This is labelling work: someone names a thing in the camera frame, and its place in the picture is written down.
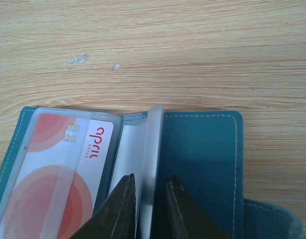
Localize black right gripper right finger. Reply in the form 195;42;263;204
165;175;230;239

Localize red white credit card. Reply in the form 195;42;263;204
0;111;114;239

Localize teal leather card holder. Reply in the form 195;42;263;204
0;107;305;239

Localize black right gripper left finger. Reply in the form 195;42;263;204
71;173;136;239

